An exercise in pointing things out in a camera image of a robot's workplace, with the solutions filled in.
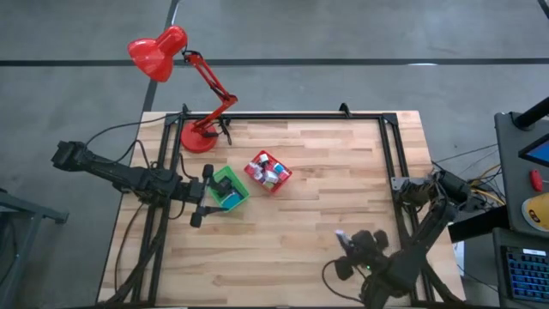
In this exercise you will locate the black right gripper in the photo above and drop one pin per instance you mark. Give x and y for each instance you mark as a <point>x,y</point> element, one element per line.
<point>366,253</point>

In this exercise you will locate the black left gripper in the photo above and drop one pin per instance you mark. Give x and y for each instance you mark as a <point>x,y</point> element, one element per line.
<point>195,193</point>

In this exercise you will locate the white grey USB charger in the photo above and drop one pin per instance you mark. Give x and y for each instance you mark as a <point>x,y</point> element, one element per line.
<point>271,177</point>

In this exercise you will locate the white USB wall charger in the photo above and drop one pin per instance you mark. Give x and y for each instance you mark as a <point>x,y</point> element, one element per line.
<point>263,159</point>

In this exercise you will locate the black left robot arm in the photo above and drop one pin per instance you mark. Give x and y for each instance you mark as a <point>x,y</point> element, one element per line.
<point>120,173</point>

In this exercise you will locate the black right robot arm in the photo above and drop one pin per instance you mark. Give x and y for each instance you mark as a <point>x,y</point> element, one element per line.
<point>429,223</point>

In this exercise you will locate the green plastic basket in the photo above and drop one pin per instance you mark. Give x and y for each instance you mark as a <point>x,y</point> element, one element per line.
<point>233,176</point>

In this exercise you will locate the red plastic basket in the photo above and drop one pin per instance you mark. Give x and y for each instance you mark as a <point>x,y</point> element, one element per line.
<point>250,168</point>

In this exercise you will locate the black table clamp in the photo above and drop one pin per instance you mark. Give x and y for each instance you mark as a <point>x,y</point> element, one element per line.
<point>344,109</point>
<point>185,109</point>

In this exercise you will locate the white paper sheet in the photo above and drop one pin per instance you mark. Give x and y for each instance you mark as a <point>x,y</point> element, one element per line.
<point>458,257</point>

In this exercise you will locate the black cart leg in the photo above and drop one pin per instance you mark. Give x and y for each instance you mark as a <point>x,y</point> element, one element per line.
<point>480,225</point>

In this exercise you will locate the red desk lamp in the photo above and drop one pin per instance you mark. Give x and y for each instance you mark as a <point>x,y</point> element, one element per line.
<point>156,53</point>

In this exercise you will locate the grey operator console cart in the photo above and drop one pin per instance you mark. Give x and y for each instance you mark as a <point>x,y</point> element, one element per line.
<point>510,171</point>

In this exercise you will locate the blue backlit keyboard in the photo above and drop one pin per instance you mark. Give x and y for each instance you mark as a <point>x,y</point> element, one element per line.
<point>529,274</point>

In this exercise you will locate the yellow round device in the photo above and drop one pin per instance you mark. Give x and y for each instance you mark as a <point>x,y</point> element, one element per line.
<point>538,212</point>

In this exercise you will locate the grey metal stand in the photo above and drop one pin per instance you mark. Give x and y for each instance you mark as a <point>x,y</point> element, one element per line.
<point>25,206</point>

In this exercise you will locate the red stop button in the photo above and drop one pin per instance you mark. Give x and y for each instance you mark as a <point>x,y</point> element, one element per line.
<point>536,180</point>

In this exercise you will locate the blue tablet screen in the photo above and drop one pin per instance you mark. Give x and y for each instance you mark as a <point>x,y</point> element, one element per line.
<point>540,152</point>

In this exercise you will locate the black console pole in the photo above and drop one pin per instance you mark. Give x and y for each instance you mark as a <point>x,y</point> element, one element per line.
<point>532,115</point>

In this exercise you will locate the black metal table frame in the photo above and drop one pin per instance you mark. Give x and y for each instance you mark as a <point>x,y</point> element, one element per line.
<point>279,116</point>

